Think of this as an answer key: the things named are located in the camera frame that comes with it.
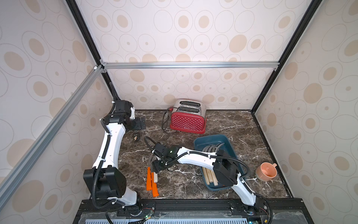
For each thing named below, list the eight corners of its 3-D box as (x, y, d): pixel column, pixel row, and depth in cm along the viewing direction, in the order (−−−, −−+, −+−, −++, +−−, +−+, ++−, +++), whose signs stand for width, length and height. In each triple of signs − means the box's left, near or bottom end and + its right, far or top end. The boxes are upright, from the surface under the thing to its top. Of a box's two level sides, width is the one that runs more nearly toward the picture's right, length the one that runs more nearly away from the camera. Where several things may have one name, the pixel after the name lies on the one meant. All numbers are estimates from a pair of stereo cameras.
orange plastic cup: (257, 182, 84) (264, 177, 77) (252, 168, 90) (258, 162, 83) (273, 182, 85) (282, 177, 78) (268, 168, 90) (275, 162, 83)
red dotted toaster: (171, 131, 108) (170, 115, 94) (175, 115, 120) (174, 98, 105) (203, 134, 107) (206, 118, 92) (203, 117, 118) (206, 101, 104)
